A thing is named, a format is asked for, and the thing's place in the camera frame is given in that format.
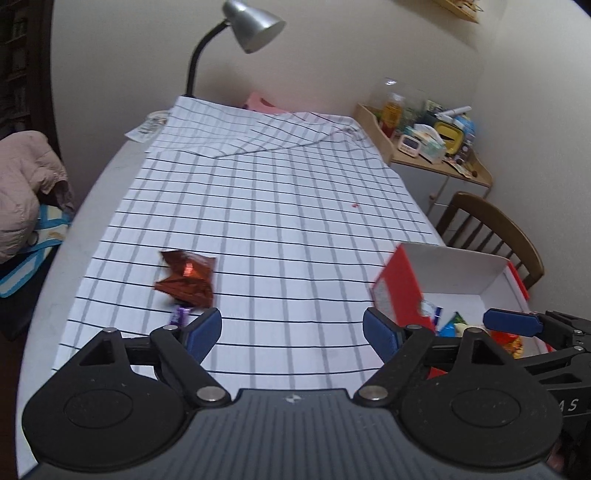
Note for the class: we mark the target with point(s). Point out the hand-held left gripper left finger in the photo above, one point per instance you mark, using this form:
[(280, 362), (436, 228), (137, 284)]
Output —
[(205, 330)]

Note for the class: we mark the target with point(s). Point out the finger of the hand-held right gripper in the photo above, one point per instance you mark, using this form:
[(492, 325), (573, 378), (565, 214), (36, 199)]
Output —
[(512, 321)]

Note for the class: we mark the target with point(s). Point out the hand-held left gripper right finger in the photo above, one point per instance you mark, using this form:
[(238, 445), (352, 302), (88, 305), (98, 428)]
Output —
[(381, 332)]

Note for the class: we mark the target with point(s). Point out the orange chips packet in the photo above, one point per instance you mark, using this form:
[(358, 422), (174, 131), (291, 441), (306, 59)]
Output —
[(508, 344)]

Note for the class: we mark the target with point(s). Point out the pale green snack packet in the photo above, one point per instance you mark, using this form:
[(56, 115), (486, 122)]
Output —
[(470, 329)]

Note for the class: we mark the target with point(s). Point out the red cardboard box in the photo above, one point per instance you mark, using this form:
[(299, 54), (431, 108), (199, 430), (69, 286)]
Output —
[(399, 286)]

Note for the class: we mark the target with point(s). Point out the light blue snack packet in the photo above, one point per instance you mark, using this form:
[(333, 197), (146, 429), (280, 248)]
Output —
[(429, 308)]

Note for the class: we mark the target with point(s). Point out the green cracker packet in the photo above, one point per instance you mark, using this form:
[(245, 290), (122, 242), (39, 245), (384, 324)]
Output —
[(458, 318)]

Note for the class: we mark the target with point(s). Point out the red foil snack packet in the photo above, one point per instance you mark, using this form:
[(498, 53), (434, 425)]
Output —
[(187, 277)]

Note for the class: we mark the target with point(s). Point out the purple candy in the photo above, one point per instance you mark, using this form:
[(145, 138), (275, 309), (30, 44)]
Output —
[(179, 316)]

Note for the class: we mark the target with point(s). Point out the wooden chair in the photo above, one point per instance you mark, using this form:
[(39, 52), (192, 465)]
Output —
[(498, 221)]

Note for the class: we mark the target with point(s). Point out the checked tablecloth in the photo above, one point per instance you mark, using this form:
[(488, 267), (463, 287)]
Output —
[(277, 207)]

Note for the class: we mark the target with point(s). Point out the white cabinet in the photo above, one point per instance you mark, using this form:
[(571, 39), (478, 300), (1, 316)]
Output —
[(425, 189)]

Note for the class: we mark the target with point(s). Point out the wooden shelf tray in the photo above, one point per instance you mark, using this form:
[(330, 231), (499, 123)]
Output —
[(443, 168)]

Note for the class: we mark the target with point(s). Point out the white timer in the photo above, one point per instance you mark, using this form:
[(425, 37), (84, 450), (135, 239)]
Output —
[(410, 144)]

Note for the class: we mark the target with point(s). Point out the blue bag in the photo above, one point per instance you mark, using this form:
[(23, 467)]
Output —
[(27, 258)]

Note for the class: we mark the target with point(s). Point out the yellow box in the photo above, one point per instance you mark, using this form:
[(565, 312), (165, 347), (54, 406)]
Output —
[(450, 138)]

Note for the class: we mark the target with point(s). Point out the white tissue pack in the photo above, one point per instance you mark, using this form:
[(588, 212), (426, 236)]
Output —
[(429, 145)]

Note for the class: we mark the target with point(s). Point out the printed paper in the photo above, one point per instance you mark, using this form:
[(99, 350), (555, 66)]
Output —
[(150, 127)]

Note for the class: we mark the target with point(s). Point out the clear plastic bottle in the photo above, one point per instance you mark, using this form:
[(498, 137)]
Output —
[(390, 108)]

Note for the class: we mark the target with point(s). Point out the pink jacket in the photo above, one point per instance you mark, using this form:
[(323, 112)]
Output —
[(23, 184)]

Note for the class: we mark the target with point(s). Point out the pink item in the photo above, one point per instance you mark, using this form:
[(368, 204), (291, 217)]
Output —
[(263, 102)]

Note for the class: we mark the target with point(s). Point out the silver desk lamp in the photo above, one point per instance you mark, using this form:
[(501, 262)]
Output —
[(251, 23)]

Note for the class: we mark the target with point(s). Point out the dark wooden bookshelf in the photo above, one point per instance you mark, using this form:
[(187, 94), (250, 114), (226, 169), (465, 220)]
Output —
[(21, 60)]

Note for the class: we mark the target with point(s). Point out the wooden wall shelf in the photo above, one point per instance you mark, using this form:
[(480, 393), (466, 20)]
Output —
[(461, 9)]

